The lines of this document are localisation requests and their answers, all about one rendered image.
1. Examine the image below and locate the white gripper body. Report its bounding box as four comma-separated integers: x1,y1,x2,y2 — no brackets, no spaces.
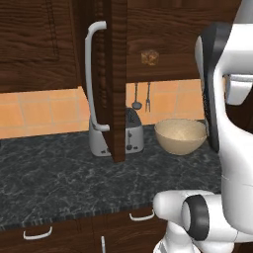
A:
224,73,253,107

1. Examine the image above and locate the dark wood closed cabinet door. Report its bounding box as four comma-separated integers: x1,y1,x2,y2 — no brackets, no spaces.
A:
0,0,82,94

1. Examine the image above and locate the silver toaster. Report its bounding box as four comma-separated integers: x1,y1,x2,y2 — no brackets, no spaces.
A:
88,107,145,158

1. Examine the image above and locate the brown bread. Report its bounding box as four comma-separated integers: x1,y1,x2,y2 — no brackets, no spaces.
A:
140,49,160,66

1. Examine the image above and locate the white drawer handle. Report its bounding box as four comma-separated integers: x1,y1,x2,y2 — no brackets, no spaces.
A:
128,211,156,222
22,225,53,241

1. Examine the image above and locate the dark wood drawer front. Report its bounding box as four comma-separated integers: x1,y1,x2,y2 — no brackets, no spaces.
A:
0,218,94,253
92,207,170,253

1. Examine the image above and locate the beige bowl-shaped basket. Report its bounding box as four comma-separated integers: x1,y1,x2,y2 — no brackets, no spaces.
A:
154,119,209,156

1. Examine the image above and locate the grey hanging fork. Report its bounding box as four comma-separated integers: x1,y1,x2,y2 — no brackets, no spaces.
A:
144,81,153,114

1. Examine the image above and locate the dark wood wall cabinet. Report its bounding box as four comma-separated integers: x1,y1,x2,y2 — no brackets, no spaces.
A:
126,0,243,84

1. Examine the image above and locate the grey hanging ladle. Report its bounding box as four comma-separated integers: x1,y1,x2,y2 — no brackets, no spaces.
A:
130,82,143,111

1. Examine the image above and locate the white cabinet door handle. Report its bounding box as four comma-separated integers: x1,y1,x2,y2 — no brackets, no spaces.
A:
84,21,111,132

